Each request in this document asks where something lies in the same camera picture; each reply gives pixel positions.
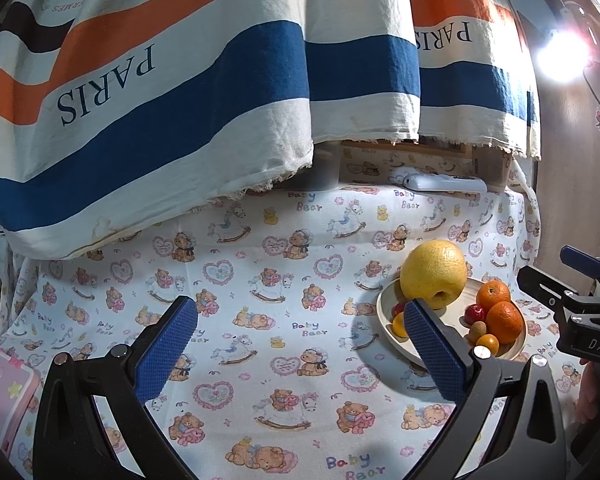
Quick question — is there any cream plate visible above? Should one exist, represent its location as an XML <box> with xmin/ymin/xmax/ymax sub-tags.
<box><xmin>376</xmin><ymin>277</ymin><xmax>528</xmax><ymax>367</ymax></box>

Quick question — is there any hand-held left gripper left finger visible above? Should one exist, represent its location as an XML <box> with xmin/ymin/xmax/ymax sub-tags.
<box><xmin>32</xmin><ymin>295</ymin><xmax>200</xmax><ymax>480</ymax></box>

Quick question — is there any white remote control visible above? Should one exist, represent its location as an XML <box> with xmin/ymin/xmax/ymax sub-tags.
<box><xmin>402</xmin><ymin>174</ymin><xmax>488</xmax><ymax>193</ymax></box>

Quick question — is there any large yellow pomelo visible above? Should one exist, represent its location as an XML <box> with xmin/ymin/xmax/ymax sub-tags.
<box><xmin>399</xmin><ymin>240</ymin><xmax>468</xmax><ymax>311</ymax></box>

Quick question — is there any pink tablet case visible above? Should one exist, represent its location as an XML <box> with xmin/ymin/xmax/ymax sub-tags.
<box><xmin>0</xmin><ymin>342</ymin><xmax>42</xmax><ymax>461</ymax></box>

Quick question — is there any bear printed cloth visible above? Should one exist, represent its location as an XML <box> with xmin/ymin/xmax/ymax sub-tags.
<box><xmin>0</xmin><ymin>147</ymin><xmax>588</xmax><ymax>480</ymax></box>

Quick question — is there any striped cloth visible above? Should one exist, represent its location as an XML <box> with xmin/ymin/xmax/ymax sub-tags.
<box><xmin>0</xmin><ymin>0</ymin><xmax>543</xmax><ymax>261</ymax></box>

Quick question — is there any small orange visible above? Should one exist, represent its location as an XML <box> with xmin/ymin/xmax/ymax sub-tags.
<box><xmin>476</xmin><ymin>280</ymin><xmax>512</xmax><ymax>312</ymax></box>

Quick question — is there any bright lamp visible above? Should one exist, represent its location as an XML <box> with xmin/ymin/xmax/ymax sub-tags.
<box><xmin>535</xmin><ymin>30</ymin><xmax>593</xmax><ymax>81</ymax></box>

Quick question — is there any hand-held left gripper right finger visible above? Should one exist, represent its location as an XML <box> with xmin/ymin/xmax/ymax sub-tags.
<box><xmin>404</xmin><ymin>298</ymin><xmax>567</xmax><ymax>480</ymax></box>

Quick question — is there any grey container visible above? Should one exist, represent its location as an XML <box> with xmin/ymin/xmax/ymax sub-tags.
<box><xmin>300</xmin><ymin>147</ymin><xmax>342</xmax><ymax>188</ymax></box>

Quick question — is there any wooden box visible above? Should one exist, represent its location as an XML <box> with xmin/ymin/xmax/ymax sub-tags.
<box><xmin>340</xmin><ymin>140</ymin><xmax>513</xmax><ymax>188</ymax></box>

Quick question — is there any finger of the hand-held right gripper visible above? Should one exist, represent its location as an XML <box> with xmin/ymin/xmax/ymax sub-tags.
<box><xmin>517</xmin><ymin>265</ymin><xmax>597</xmax><ymax>312</ymax></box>
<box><xmin>560</xmin><ymin>245</ymin><xmax>600</xmax><ymax>281</ymax></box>

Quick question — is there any person's right hand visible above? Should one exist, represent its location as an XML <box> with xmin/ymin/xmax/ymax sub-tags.
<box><xmin>575</xmin><ymin>360</ymin><xmax>600</xmax><ymax>423</ymax></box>

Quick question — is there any large orange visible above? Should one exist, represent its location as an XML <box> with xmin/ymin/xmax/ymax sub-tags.
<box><xmin>485</xmin><ymin>300</ymin><xmax>524</xmax><ymax>345</ymax></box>

